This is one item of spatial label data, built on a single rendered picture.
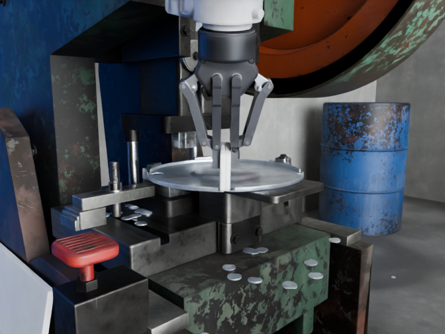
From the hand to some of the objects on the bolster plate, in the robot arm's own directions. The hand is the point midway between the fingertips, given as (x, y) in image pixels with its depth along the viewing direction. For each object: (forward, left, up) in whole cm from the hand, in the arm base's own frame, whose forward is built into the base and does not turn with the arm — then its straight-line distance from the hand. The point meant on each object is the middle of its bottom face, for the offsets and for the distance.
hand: (224, 166), depth 61 cm
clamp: (+23, +4, -12) cm, 26 cm away
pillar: (+29, -5, -8) cm, 30 cm away
